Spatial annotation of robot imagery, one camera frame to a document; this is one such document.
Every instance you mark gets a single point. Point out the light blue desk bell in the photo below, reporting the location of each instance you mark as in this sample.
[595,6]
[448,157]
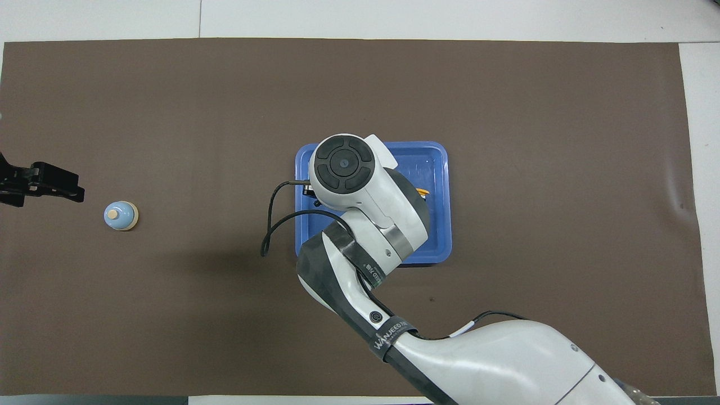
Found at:
[120,216]

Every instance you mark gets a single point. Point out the blue plastic tray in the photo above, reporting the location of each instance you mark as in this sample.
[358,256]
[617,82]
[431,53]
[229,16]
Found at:
[436,225]

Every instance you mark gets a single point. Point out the brown table mat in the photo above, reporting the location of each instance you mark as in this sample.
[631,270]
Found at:
[169,326]

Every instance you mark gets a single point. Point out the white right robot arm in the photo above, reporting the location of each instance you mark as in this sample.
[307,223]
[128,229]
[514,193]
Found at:
[365,197]

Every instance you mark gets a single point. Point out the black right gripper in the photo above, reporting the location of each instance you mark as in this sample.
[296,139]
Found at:
[309,191]

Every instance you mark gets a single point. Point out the yellow push button switch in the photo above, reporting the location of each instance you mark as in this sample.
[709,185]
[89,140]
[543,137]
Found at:
[423,193]

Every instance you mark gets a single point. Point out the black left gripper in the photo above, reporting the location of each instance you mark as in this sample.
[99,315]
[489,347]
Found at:
[18,179]

